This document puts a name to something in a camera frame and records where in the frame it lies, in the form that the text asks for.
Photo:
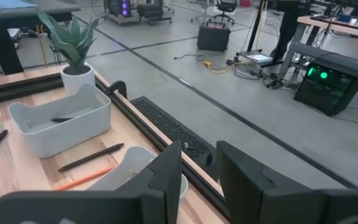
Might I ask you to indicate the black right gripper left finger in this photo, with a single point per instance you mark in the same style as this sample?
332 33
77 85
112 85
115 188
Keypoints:
104 208

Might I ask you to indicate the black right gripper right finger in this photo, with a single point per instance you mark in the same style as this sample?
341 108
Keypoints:
275 202

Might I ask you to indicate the grey plastic bin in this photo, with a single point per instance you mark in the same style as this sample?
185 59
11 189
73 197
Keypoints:
67 137
129 165

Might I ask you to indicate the short orange pencil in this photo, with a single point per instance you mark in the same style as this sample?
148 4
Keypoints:
85 178

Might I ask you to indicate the black perforated panel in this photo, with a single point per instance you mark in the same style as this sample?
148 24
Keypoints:
166 124

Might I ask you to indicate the black computer green lights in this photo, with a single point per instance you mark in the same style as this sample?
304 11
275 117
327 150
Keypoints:
328 93

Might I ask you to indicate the white plant pot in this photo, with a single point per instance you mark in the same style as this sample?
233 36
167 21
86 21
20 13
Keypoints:
76 81

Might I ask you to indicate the green leafy plant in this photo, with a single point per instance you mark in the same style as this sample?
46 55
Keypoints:
73 43

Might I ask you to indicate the person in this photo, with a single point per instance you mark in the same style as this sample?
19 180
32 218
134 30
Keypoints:
286 28

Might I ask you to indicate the black equipment case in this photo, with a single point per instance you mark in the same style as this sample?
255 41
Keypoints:
213 39

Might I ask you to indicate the black pole stand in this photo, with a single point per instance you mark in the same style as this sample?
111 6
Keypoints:
255 28

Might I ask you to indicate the computer tower purple lights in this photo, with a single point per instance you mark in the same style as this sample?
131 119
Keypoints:
118 7

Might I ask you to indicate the black office chair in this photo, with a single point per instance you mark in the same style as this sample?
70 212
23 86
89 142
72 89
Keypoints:
227 6

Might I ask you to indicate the black equipment cart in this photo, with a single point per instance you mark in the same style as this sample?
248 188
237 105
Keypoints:
151 11

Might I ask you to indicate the black desk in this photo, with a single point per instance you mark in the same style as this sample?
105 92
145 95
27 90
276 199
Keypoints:
26 14

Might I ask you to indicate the blue desk mat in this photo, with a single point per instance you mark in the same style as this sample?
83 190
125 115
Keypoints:
5 4

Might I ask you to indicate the black table edge rail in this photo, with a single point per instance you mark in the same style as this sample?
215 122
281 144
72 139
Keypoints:
20 90

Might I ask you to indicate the wooden desk grey frame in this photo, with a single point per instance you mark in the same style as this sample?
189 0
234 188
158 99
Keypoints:
337 26

